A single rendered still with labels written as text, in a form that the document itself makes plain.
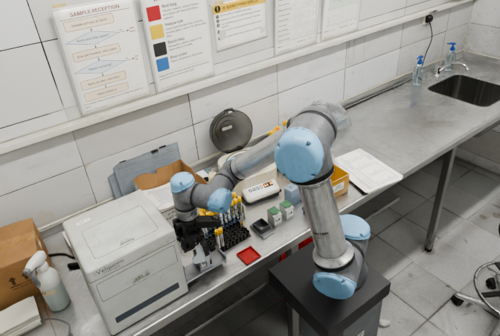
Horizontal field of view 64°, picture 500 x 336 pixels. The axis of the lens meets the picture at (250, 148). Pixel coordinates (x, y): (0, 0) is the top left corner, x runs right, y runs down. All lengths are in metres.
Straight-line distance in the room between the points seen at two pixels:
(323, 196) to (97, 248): 0.69
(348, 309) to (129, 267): 0.68
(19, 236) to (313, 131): 1.16
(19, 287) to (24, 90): 0.69
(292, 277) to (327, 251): 0.32
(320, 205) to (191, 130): 1.05
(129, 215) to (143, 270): 0.19
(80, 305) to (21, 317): 0.18
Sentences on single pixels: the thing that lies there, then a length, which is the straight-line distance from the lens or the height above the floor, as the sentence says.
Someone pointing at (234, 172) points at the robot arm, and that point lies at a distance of 1.26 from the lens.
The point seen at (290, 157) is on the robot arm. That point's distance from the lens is 0.93.
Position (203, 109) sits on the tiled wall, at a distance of 1.93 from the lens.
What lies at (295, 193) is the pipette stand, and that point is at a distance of 1.73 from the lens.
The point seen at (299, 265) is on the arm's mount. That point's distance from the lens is 1.45.
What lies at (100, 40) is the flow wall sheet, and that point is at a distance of 1.64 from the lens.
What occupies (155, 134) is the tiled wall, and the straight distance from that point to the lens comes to 1.86.
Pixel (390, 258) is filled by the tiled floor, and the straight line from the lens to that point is 2.84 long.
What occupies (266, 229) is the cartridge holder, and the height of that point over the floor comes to 0.90.
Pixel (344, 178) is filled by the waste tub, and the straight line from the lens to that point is 1.81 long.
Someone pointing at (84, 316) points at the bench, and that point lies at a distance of 1.56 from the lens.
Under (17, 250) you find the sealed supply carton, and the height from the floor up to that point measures 1.06.
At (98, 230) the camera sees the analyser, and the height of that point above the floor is 1.17.
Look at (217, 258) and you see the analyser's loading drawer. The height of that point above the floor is 0.92.
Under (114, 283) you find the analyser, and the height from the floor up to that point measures 1.08.
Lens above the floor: 2.02
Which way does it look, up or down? 32 degrees down
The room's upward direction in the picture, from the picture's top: 5 degrees counter-clockwise
